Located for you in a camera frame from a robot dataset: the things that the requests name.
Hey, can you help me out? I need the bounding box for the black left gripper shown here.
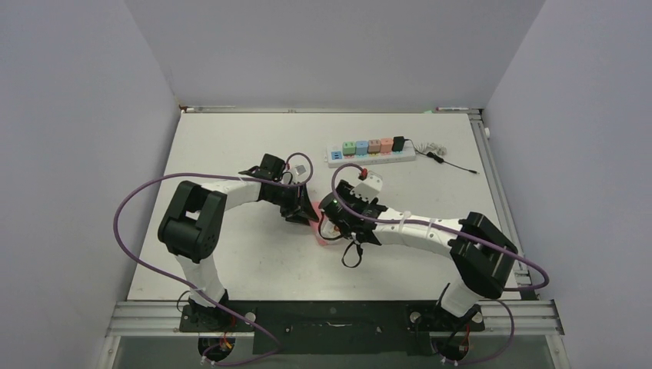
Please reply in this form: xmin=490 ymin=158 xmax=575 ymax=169
xmin=264 ymin=181 xmax=317 ymax=225

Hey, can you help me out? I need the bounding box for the pink triangular socket base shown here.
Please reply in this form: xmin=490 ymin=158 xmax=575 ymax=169
xmin=309 ymin=201 xmax=338 ymax=247

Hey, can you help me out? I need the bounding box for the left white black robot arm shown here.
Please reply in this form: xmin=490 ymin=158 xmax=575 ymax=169
xmin=158 ymin=180 xmax=318 ymax=331

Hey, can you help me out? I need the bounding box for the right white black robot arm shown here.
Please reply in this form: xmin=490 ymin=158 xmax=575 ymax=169
xmin=318 ymin=181 xmax=517 ymax=329

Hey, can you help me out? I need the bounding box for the green cube plug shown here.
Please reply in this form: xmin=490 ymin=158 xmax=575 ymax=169
xmin=341 ymin=141 xmax=357 ymax=156

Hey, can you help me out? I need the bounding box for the blue cube plug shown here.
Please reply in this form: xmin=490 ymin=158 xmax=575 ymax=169
xmin=355 ymin=141 xmax=369 ymax=156

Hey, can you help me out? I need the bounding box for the tan cube plug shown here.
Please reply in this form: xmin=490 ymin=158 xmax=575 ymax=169
xmin=368 ymin=139 xmax=381 ymax=155

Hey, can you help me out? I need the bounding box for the salmon cube plug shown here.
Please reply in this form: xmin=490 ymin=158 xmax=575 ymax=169
xmin=380 ymin=138 xmax=394 ymax=154

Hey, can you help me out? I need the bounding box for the white long power strip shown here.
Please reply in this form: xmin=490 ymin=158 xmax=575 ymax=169
xmin=324 ymin=142 xmax=417 ymax=168

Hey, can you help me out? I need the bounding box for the black power adapter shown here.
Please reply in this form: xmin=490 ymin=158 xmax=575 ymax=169
xmin=391 ymin=136 xmax=406 ymax=152

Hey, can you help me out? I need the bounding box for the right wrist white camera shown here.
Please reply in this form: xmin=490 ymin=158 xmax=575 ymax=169
xmin=350 ymin=168 xmax=383 ymax=203

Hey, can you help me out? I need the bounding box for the wrist white camera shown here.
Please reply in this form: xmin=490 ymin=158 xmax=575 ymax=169
xmin=289 ymin=165 xmax=311 ymax=183
xmin=350 ymin=168 xmax=383 ymax=203

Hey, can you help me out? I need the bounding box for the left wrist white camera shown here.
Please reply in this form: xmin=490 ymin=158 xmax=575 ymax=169
xmin=289 ymin=165 xmax=311 ymax=183

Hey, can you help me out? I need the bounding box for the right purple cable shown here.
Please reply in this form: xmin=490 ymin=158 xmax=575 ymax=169
xmin=331 ymin=162 xmax=551 ymax=367

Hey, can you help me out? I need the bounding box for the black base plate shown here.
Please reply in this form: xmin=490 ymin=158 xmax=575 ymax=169
xmin=178 ymin=301 xmax=485 ymax=357

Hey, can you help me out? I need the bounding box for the aluminium frame rail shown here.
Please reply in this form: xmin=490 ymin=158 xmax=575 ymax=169
xmin=98 ymin=300 xmax=570 ymax=368

